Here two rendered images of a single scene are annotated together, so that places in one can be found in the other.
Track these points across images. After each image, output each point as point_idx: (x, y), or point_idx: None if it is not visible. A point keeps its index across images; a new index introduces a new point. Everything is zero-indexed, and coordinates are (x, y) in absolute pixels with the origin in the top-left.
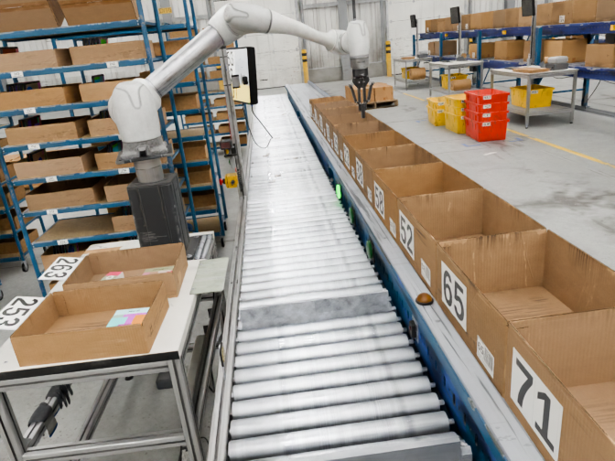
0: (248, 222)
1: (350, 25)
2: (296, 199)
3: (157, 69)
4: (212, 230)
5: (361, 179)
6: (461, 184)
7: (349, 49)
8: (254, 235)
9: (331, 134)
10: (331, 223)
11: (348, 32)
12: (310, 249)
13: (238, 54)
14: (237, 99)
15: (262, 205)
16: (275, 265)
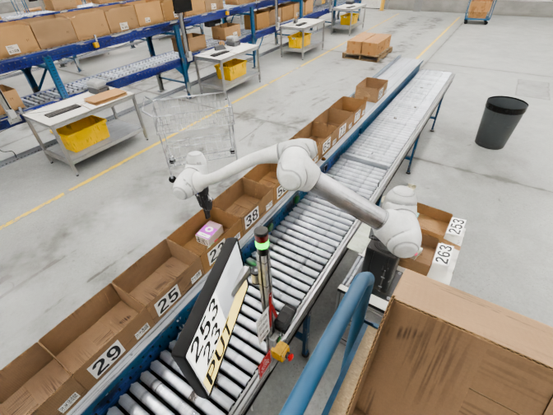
0: (309, 286)
1: (202, 156)
2: (252, 298)
3: (374, 204)
4: (338, 287)
5: (256, 215)
6: (257, 169)
7: (206, 174)
8: (318, 263)
9: (140, 324)
10: (272, 244)
11: (204, 161)
12: (305, 229)
13: (224, 276)
14: (230, 332)
15: (278, 312)
16: (330, 226)
